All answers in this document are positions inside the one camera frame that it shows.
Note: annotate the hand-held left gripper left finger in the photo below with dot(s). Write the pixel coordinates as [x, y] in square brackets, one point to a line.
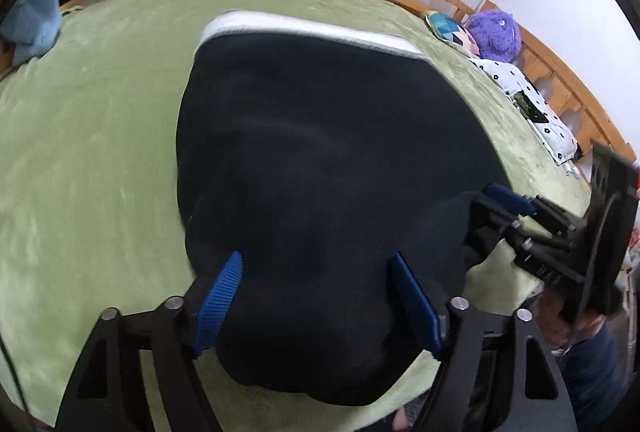
[220, 302]

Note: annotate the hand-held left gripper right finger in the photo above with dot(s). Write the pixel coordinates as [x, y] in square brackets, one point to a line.
[417, 307]

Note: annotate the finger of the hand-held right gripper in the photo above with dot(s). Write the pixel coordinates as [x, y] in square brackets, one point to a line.
[485, 227]
[510, 199]

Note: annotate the black pants with white stripe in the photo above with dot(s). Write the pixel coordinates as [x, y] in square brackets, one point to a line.
[325, 162]

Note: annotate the person's right forearm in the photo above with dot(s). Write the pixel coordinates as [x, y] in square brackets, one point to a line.
[595, 377]

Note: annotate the person's right hand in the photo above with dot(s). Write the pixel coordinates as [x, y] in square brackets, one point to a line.
[555, 322]

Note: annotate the white dotted pillow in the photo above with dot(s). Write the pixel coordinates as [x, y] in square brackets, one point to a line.
[530, 112]

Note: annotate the purple plush toy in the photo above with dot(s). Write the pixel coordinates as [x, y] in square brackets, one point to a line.
[492, 34]

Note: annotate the teal patterned cushion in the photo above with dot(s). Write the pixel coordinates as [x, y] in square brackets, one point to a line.
[447, 28]

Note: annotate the green fleece blanket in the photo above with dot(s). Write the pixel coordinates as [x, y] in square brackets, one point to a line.
[100, 162]

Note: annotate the light blue fleece cloth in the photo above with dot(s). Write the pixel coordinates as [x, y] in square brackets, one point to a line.
[32, 17]

